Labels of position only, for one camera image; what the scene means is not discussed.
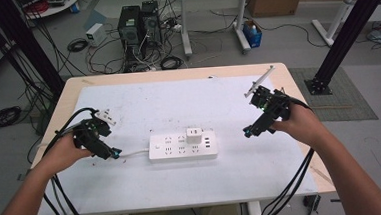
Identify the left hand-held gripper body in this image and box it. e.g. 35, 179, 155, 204
70, 107, 119, 162

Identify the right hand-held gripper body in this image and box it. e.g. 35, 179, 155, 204
242, 63, 293, 135

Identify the white charger plug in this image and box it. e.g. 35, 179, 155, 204
185, 127, 205, 146

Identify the person's right hand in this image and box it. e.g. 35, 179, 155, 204
270, 100, 327, 150

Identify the person's left hand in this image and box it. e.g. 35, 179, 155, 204
41, 132, 95, 178

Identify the blue box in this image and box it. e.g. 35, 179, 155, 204
241, 19, 264, 49

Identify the white table mat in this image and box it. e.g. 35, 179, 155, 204
28, 71, 320, 215

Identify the grey floor mat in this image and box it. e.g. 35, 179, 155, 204
287, 62, 380, 126

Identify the thin wooden stick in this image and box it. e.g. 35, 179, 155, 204
309, 163, 334, 186

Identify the white box device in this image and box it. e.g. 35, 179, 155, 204
84, 22, 108, 48

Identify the black metal pillar with base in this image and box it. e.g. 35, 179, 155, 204
299, 0, 381, 97

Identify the white metal stand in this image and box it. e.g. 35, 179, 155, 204
309, 0, 367, 48

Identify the black computer tower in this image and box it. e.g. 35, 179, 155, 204
115, 4, 145, 49
139, 0, 164, 48

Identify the white floor power strip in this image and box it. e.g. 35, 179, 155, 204
168, 22, 184, 34

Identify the round white table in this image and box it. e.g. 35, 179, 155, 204
14, 0, 83, 21

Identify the white power strip cable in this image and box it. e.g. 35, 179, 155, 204
119, 148, 151, 159

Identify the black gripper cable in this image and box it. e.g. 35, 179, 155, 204
250, 97, 320, 215
37, 106, 106, 215

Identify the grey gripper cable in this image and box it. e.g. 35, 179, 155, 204
50, 177, 73, 215

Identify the large black cable coil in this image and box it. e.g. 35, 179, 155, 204
0, 105, 24, 130

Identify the small black cable coil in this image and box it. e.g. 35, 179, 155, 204
66, 37, 90, 54

